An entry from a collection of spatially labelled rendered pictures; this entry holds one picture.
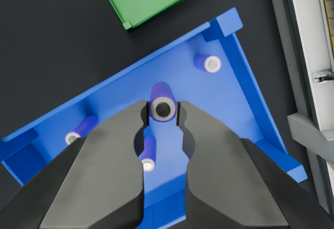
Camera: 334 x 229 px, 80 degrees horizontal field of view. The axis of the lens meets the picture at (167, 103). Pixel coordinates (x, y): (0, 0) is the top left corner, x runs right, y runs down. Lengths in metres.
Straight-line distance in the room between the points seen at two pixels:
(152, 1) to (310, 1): 0.41
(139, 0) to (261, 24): 0.39
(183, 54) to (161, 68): 0.03
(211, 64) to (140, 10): 0.50
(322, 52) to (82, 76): 0.69
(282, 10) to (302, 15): 0.12
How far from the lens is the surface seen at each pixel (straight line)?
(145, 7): 0.68
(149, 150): 0.25
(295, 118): 0.81
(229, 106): 0.29
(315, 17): 0.63
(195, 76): 0.27
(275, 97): 0.79
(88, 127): 0.26
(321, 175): 0.94
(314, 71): 0.65
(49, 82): 0.77
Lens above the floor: 0.67
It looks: 76 degrees down
